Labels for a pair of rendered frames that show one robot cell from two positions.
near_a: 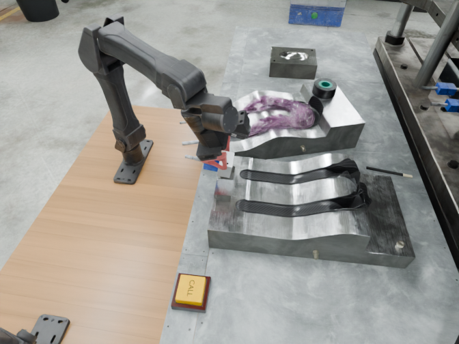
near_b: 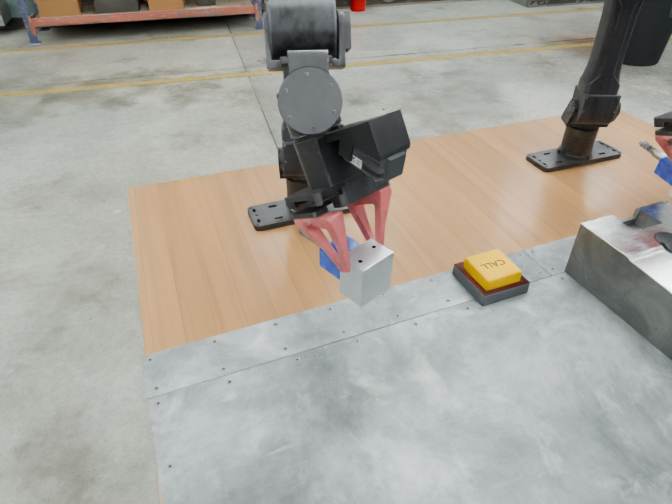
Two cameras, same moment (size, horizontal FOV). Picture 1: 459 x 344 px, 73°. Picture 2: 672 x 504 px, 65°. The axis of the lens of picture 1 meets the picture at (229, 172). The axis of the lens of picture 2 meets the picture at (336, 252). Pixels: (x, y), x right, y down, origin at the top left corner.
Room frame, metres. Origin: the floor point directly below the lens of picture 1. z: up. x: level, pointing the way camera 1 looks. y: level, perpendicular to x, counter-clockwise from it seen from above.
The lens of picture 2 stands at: (-0.21, -0.32, 1.31)
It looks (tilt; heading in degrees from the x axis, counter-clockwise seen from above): 37 degrees down; 61
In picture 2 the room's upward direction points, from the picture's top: straight up
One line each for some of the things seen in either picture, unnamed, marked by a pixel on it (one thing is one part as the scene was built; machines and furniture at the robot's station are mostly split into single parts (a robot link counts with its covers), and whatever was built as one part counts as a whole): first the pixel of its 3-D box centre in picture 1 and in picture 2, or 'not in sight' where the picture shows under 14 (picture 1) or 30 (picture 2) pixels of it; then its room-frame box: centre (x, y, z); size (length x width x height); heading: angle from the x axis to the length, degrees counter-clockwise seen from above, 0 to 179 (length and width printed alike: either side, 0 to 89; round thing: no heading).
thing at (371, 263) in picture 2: not in sight; (337, 253); (0.03, 0.11, 0.93); 0.13 x 0.05 x 0.05; 104
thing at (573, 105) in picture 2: (130, 138); (590, 112); (0.72, 0.31, 0.90); 0.09 x 0.06 x 0.06; 147
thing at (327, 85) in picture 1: (324, 88); not in sight; (0.95, -0.33, 0.93); 0.08 x 0.08 x 0.04
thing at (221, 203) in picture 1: (220, 207); (631, 229); (0.48, 0.02, 0.87); 0.05 x 0.05 x 0.04; 83
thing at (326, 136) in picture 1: (276, 120); not in sight; (0.87, -0.17, 0.86); 0.50 x 0.26 x 0.11; 100
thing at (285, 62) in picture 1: (292, 62); not in sight; (1.30, -0.28, 0.84); 0.20 x 0.15 x 0.07; 83
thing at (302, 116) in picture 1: (277, 111); not in sight; (0.86, -0.16, 0.90); 0.26 x 0.18 x 0.08; 100
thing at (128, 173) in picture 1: (132, 152); (578, 140); (0.72, 0.32, 0.84); 0.20 x 0.07 x 0.08; 171
